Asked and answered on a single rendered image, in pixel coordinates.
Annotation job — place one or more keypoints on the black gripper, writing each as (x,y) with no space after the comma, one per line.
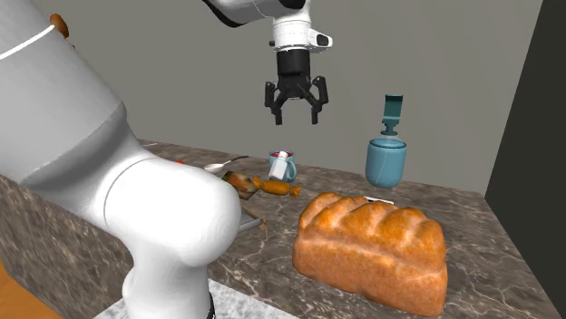
(292,66)

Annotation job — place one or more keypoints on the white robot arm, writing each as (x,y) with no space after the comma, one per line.
(168,212)

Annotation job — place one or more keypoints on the small white bottle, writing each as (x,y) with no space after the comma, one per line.
(278,168)

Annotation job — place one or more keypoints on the blue mug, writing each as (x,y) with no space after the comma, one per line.
(289,170)

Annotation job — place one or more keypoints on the orange wrapped candy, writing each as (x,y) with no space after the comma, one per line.
(274,187)

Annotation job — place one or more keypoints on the blue jar with teal pump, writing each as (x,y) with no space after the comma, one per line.
(385,161)

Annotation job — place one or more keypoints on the grey flat tray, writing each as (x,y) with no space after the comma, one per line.
(247,221)

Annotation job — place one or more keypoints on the white flat object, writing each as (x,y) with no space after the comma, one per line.
(380,201)

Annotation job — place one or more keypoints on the golden brown bread loaf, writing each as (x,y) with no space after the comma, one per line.
(376,252)

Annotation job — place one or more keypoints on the pale marble robot stand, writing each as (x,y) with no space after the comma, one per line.
(239,305)

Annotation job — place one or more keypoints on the brown rounded object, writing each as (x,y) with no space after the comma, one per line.
(59,24)

